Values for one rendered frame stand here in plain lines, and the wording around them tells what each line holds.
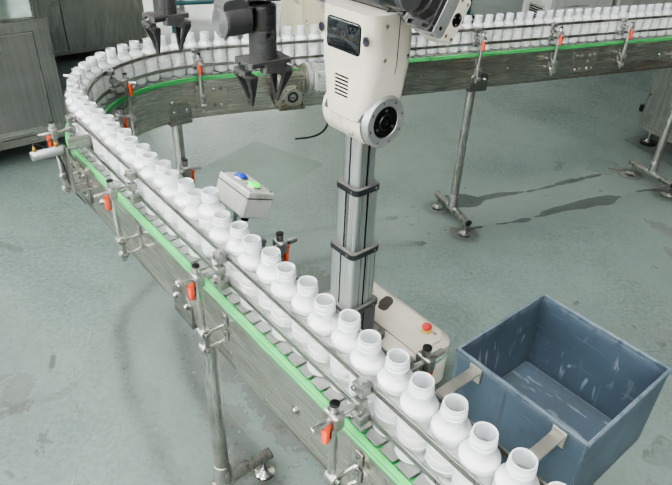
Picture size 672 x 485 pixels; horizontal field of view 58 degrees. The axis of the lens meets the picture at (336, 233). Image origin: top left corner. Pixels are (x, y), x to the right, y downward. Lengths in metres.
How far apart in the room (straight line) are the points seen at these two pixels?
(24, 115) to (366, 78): 2.97
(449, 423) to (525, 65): 2.63
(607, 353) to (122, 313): 2.12
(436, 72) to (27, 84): 2.52
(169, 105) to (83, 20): 3.74
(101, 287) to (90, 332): 0.32
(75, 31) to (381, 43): 4.88
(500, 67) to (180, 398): 2.17
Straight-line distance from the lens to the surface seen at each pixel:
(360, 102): 1.75
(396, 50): 1.73
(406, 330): 2.39
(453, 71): 3.12
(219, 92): 2.71
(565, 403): 1.59
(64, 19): 6.28
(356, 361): 1.01
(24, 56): 4.24
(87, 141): 1.96
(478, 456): 0.91
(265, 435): 2.36
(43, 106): 4.34
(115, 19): 6.44
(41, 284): 3.26
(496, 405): 1.33
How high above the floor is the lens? 1.84
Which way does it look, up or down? 33 degrees down
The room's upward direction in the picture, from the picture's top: 2 degrees clockwise
